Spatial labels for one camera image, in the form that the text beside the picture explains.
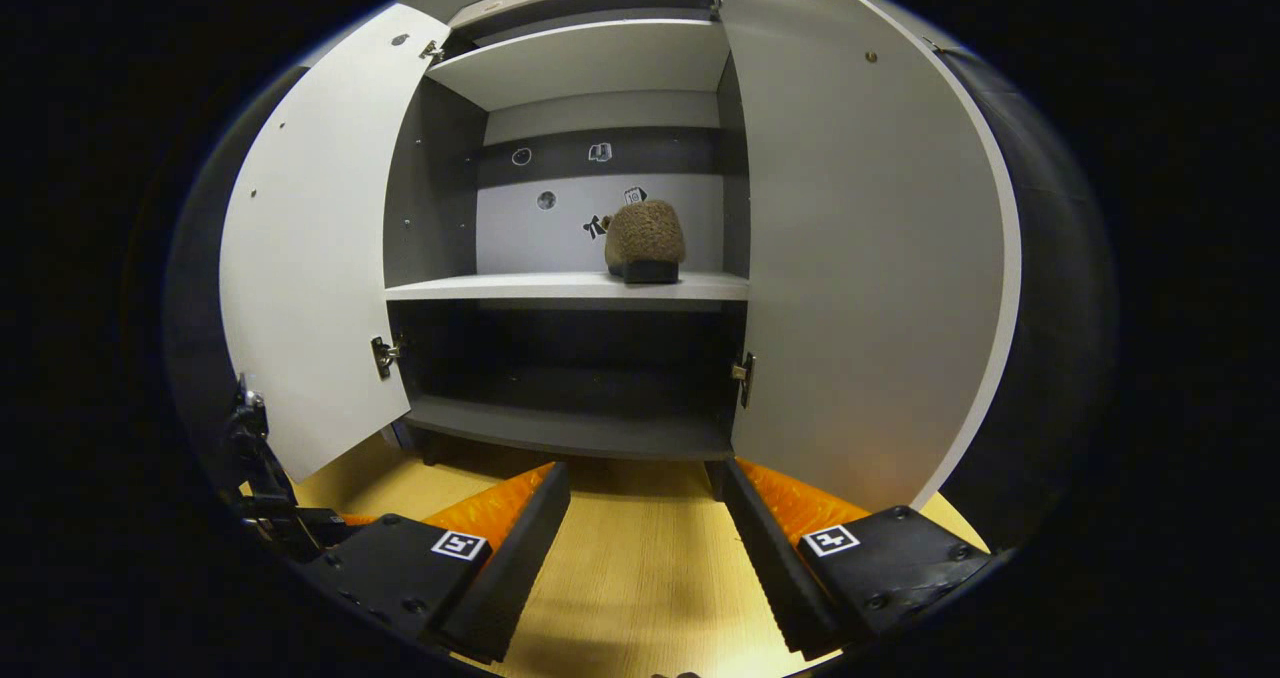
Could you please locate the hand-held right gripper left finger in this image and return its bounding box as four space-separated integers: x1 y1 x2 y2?
300 461 573 664

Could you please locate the brown shoe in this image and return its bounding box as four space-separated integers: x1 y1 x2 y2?
604 199 688 285

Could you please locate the white shoe cabinet door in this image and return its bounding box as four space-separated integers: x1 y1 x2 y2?
220 3 451 482
715 0 1021 512

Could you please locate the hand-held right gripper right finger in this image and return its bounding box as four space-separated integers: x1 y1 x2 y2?
722 456 1001 662

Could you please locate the black backdrop cloth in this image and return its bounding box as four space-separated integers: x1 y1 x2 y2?
165 43 1116 549

